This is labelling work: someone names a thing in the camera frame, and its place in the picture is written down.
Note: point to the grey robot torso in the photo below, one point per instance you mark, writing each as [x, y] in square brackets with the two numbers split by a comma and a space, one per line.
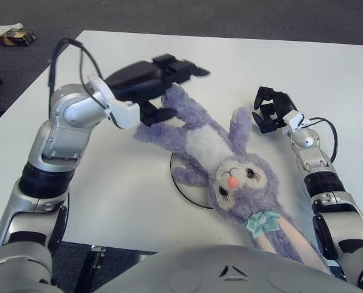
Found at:
[184, 271]

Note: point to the black and yellow box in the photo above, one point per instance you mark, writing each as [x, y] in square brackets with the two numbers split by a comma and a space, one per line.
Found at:
[21, 38]

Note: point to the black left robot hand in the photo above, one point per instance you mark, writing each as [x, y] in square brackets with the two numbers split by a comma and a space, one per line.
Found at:
[138, 79]

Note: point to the purple plush bunny doll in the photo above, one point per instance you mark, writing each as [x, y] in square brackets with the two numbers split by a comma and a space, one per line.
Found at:
[254, 195]

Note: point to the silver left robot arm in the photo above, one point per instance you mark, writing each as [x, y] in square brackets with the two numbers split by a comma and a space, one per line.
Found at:
[62, 140]

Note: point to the white plate with black rim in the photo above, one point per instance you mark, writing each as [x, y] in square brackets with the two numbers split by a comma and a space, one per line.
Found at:
[190, 195]

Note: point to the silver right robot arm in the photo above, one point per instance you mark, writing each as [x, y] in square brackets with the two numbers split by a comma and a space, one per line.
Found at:
[309, 152]

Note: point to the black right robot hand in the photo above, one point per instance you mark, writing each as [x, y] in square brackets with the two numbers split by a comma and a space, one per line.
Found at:
[285, 105]

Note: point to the black table leg bracket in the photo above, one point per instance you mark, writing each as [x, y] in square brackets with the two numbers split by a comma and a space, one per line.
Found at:
[92, 265]

